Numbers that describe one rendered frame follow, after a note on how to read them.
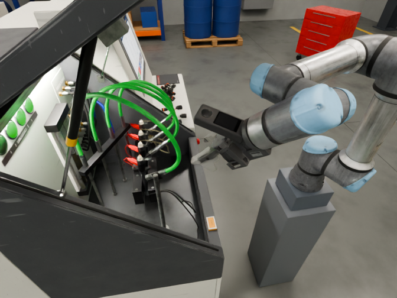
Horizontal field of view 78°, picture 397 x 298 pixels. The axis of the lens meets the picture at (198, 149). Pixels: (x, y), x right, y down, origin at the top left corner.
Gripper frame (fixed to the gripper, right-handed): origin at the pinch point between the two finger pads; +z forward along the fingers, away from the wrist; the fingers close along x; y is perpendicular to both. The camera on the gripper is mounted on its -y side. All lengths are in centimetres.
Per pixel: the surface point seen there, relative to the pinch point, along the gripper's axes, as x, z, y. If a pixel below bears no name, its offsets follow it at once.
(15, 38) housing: 7, 35, -61
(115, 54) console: 31, 38, -39
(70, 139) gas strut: -20.1, -4.8, -23.9
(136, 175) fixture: -0.1, 48.0, -0.4
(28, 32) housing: 13, 38, -62
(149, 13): 404, 361, -129
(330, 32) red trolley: 397, 104, 125
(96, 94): -0.9, 13.1, -29.1
